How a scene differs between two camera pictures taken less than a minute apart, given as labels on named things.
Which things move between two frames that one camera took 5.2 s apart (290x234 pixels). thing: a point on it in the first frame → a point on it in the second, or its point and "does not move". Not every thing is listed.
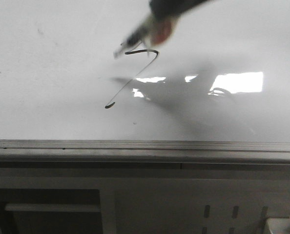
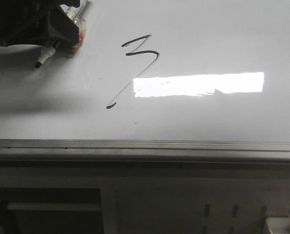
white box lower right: x=283 y=225 does not move
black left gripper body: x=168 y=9 → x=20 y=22
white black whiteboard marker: x=139 y=35 → x=47 y=52
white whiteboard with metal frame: x=225 y=87 does not move
